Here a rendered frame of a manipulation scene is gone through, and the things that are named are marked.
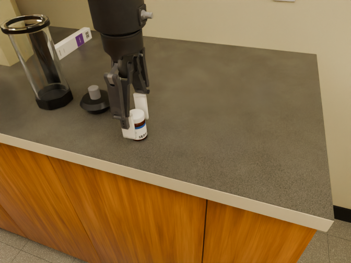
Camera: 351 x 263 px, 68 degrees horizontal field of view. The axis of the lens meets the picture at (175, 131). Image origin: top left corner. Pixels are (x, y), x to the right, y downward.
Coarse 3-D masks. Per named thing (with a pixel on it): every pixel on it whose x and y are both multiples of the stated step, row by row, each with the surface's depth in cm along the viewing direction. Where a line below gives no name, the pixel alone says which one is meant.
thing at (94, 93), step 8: (88, 88) 69; (96, 88) 69; (88, 96) 71; (96, 96) 69; (104, 96) 71; (80, 104) 70; (88, 104) 68; (96, 104) 68; (104, 104) 69; (96, 112) 70
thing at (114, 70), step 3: (114, 63) 48; (117, 63) 48; (114, 66) 47; (117, 66) 47; (111, 69) 47; (114, 69) 47; (117, 69) 47; (111, 72) 47; (114, 72) 46; (117, 72) 47; (108, 75) 46; (111, 75) 46; (108, 78) 46; (111, 78) 46; (120, 78) 47; (111, 81) 47
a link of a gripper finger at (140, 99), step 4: (136, 96) 60; (140, 96) 60; (144, 96) 59; (136, 100) 61; (140, 100) 61; (144, 100) 60; (136, 104) 62; (140, 104) 61; (144, 104) 61; (136, 108) 63; (140, 108) 62; (144, 108) 62; (144, 112) 63; (148, 116) 64
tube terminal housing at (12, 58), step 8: (0, 0) 87; (8, 0) 90; (0, 8) 87; (8, 8) 90; (16, 8) 101; (0, 16) 88; (8, 16) 91; (16, 16) 93; (0, 32) 89; (0, 40) 90; (8, 40) 92; (0, 48) 91; (8, 48) 93; (0, 56) 93; (8, 56) 94; (16, 56) 97; (0, 64) 96; (8, 64) 94
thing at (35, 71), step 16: (32, 16) 65; (32, 32) 60; (48, 32) 64; (16, 48) 62; (32, 48) 62; (48, 48) 65; (32, 64) 65; (48, 64) 66; (32, 80) 68; (48, 80) 68; (64, 80) 73; (48, 96) 71
